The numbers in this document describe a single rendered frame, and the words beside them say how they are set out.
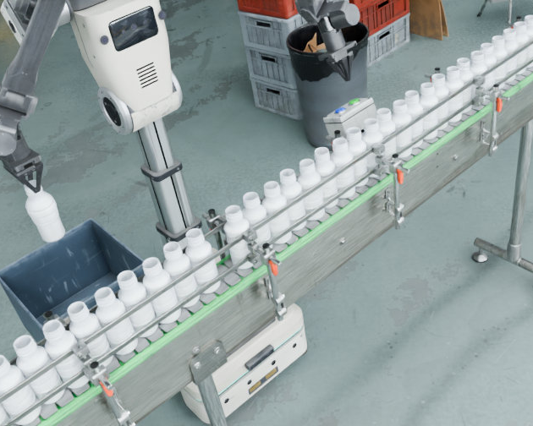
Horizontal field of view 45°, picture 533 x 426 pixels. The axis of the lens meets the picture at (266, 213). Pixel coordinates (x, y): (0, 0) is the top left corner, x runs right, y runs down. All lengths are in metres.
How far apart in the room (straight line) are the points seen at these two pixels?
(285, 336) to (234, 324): 0.88
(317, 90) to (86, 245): 1.91
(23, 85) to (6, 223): 2.50
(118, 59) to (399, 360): 1.55
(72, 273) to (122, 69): 0.63
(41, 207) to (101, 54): 0.47
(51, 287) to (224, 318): 0.66
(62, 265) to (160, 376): 0.62
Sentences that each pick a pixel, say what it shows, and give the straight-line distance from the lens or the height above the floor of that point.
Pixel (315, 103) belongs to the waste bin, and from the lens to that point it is 3.62.
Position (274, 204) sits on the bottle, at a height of 1.13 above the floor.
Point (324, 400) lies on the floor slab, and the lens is 2.53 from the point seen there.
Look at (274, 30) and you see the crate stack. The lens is 3.95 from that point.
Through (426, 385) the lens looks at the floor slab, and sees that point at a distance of 2.56.
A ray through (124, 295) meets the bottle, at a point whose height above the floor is 1.13.
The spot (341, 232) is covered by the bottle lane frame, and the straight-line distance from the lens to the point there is 1.74.
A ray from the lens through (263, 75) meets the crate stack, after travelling 4.18.
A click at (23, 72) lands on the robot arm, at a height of 1.53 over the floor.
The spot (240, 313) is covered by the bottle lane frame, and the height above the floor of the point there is 0.92.
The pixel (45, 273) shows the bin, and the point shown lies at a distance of 2.00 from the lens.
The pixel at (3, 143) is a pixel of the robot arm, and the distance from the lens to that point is 1.50.
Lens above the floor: 2.05
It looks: 37 degrees down
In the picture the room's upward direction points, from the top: 11 degrees counter-clockwise
